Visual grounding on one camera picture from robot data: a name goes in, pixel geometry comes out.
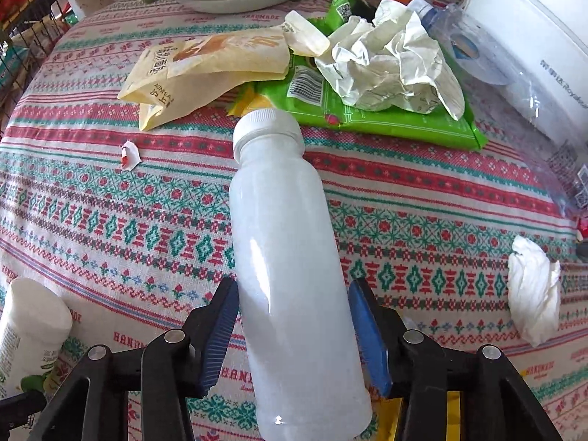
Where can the yellow wrapper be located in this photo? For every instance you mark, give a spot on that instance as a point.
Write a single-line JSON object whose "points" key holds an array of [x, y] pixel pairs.
{"points": [[246, 101]]}

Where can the torn white wrapper scrap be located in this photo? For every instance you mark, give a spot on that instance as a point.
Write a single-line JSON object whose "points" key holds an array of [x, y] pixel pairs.
{"points": [[130, 155]]}

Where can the yellow packet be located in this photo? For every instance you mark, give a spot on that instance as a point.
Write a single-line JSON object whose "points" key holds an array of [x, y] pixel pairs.
{"points": [[452, 415]]}

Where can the white plastic bottle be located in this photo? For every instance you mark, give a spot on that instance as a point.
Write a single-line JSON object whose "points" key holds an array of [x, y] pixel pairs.
{"points": [[285, 262]]}

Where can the white electric cooking pot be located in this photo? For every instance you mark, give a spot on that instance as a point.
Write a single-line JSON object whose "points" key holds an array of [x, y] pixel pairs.
{"points": [[542, 18]]}

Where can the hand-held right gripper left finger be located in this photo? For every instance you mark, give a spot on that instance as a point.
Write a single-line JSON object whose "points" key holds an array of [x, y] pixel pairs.
{"points": [[218, 330]]}

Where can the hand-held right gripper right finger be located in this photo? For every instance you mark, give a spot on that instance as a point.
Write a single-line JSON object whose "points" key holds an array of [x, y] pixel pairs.
{"points": [[367, 330]]}

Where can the beige snack bag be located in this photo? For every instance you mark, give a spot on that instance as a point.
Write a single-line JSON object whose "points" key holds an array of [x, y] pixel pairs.
{"points": [[193, 82]]}

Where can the crumpled white paper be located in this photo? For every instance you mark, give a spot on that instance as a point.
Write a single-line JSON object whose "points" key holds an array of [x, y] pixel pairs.
{"points": [[381, 55]]}

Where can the small clear plastic wrapper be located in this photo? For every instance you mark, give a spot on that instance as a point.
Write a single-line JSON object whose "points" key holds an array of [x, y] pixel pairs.
{"points": [[305, 32]]}

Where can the crumpled white tissue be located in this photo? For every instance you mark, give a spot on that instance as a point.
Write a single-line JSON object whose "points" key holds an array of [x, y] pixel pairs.
{"points": [[533, 289]]}

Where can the white cylindrical container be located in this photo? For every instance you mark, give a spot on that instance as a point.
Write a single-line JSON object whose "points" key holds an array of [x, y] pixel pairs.
{"points": [[27, 326]]}

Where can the clear plastic water bottle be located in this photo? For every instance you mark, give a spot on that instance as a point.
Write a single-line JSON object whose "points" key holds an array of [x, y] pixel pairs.
{"points": [[459, 32]]}

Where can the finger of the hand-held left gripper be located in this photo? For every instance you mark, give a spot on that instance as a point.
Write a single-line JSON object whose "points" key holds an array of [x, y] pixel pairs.
{"points": [[20, 406]]}

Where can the green snack packet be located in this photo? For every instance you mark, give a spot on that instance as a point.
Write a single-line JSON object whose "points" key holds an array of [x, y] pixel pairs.
{"points": [[390, 124]]}

